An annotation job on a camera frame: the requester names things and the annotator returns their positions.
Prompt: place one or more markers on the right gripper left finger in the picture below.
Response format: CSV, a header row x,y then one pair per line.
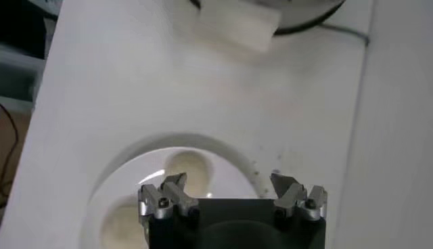
x,y
169,196

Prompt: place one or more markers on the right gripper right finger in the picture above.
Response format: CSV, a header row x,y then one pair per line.
x,y
294,198

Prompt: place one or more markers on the white steamed baozi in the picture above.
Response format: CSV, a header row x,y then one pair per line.
x,y
194,162
118,226

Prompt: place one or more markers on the white round plate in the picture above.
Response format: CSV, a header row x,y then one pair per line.
x,y
230,176

